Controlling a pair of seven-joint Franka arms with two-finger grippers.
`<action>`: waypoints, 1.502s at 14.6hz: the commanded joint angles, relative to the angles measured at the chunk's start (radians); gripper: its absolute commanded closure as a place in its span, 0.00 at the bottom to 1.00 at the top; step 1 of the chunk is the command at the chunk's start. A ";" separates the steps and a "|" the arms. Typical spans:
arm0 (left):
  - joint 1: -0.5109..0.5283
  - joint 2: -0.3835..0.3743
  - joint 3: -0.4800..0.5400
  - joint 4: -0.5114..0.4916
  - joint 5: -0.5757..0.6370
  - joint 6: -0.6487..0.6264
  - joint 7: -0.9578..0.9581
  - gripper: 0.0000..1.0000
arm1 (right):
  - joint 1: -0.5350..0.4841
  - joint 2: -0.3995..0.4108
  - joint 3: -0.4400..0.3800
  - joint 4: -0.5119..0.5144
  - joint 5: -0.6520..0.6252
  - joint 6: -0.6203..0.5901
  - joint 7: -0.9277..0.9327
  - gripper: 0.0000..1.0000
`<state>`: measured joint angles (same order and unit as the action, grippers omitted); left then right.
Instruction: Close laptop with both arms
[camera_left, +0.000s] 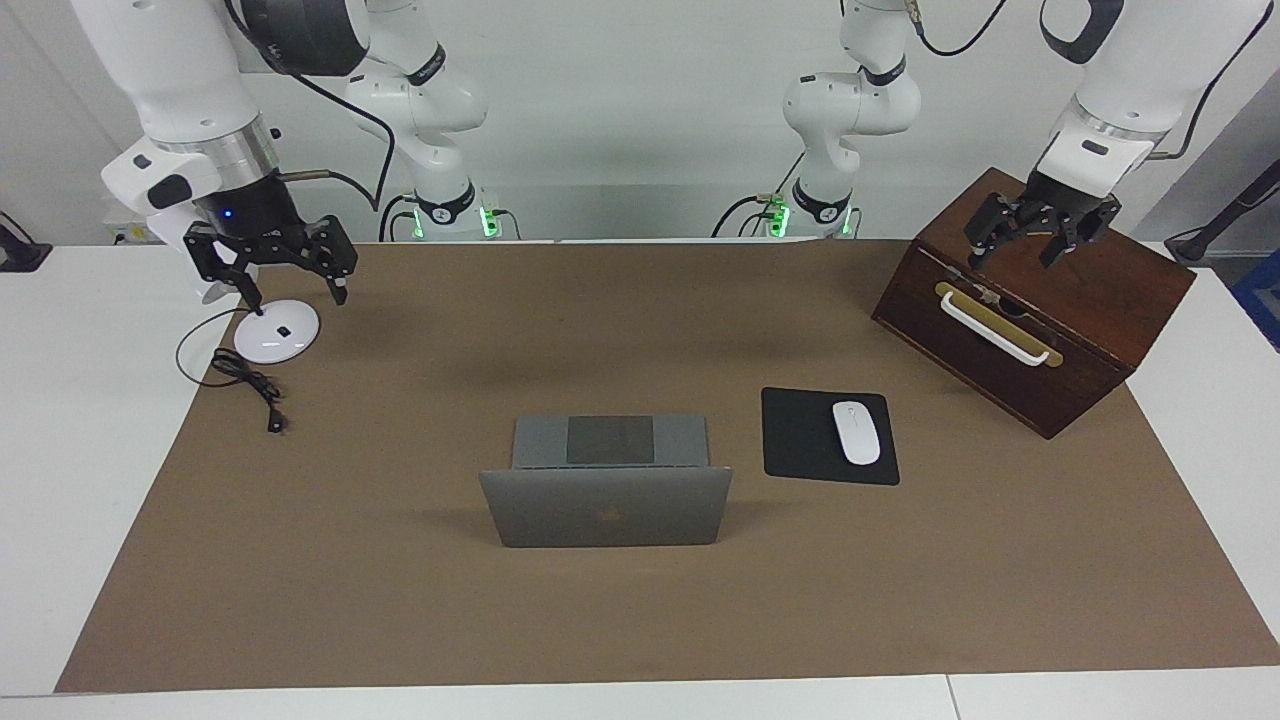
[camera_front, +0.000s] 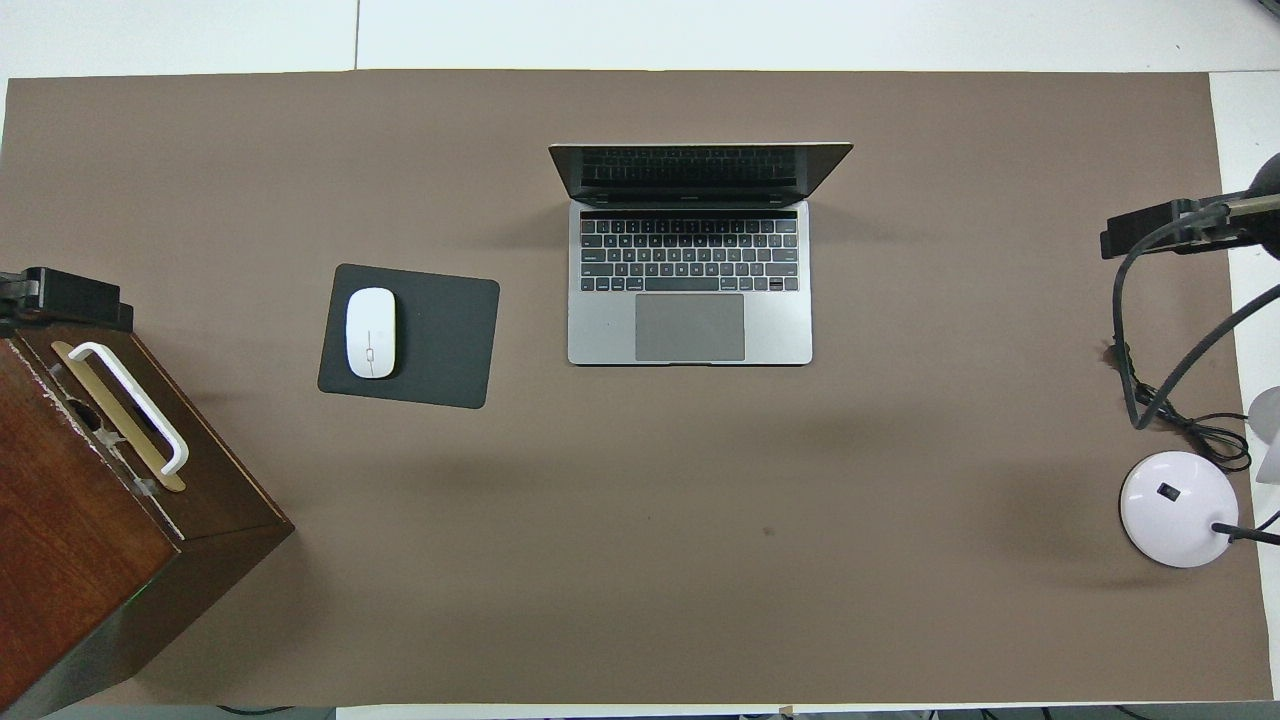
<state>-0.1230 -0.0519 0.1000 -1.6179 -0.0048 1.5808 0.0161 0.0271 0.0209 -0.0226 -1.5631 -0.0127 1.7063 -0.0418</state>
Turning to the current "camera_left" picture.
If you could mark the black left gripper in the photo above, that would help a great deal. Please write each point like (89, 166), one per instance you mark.
(1060, 200)

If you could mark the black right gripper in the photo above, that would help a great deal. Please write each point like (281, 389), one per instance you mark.
(245, 210)

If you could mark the grey laptop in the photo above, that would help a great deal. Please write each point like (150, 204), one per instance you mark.
(610, 510)

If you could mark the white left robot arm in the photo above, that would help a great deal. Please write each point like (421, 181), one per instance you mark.
(1150, 70)

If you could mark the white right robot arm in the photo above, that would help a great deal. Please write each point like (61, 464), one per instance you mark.
(170, 70)

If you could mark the white desk lamp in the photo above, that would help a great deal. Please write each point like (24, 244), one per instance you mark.
(275, 335)

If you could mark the dark brown wooden box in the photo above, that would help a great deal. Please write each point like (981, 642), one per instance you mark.
(1000, 370)

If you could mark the white power strip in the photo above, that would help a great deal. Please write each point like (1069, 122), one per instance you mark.
(125, 225)

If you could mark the black stand with pole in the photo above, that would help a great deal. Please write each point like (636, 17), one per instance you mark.
(1215, 230)

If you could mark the blue object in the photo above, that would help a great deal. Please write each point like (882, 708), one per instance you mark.
(1262, 300)

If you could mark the black stand foot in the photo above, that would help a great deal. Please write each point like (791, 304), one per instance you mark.
(20, 255)

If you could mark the white computer mouse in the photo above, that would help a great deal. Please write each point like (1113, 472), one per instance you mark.
(856, 432)

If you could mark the brown table mat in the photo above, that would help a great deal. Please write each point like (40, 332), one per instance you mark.
(300, 560)

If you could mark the black mouse pad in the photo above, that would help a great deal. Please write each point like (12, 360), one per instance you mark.
(800, 440)

